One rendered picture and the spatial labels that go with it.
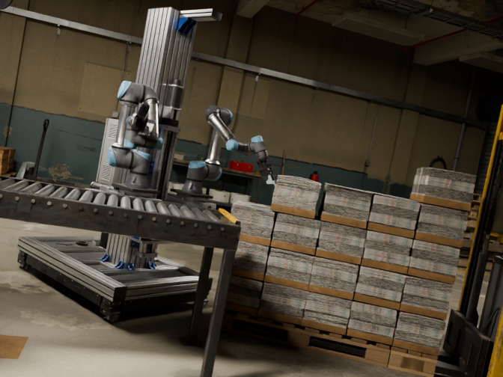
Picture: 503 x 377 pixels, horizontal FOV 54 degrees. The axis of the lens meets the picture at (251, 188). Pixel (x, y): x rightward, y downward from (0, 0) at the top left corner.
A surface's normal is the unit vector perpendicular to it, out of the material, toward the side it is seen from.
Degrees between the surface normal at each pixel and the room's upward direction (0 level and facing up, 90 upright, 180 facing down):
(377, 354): 90
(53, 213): 90
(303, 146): 90
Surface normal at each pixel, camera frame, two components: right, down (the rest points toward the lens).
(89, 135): 0.25, 0.10
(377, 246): -0.10, 0.03
